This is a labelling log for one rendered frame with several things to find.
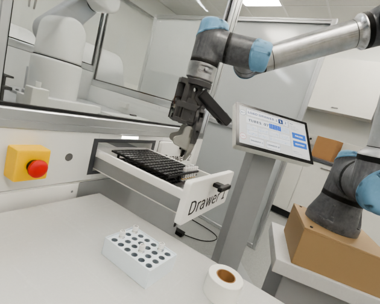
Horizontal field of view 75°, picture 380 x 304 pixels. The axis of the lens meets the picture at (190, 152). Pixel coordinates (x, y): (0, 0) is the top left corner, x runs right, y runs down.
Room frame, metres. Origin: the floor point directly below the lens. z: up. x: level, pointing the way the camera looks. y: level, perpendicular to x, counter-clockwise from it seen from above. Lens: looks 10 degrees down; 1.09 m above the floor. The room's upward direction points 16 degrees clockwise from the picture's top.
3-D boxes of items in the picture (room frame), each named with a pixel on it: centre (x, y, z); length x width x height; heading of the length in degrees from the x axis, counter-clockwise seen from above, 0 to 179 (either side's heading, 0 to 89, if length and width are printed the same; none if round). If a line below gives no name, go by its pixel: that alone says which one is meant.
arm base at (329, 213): (0.73, -0.48, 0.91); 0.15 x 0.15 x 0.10
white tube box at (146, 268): (0.46, 0.04, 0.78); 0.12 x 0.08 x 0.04; 60
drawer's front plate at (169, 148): (1.10, 0.05, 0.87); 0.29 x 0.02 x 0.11; 152
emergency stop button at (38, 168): (0.51, 0.31, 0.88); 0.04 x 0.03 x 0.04; 152
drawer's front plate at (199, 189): (0.67, -0.08, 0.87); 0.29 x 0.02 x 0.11; 152
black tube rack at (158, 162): (0.77, 0.09, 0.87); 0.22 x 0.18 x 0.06; 62
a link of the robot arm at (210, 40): (0.68, 0.02, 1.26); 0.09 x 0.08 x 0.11; 81
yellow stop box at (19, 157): (0.52, 0.34, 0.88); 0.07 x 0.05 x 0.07; 152
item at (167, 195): (0.77, 0.10, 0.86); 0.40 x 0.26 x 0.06; 62
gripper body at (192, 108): (0.68, 0.04, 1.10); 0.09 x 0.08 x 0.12; 107
